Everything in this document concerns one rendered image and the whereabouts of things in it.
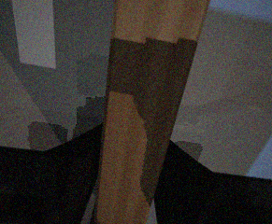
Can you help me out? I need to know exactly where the wooden side rail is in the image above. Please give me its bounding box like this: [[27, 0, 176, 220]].
[[93, 0, 211, 224]]

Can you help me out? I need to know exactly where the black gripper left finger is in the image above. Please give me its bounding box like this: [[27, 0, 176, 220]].
[[0, 123, 103, 224]]

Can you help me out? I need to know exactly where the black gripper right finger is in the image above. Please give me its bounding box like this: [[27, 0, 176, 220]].
[[153, 140, 272, 224]]

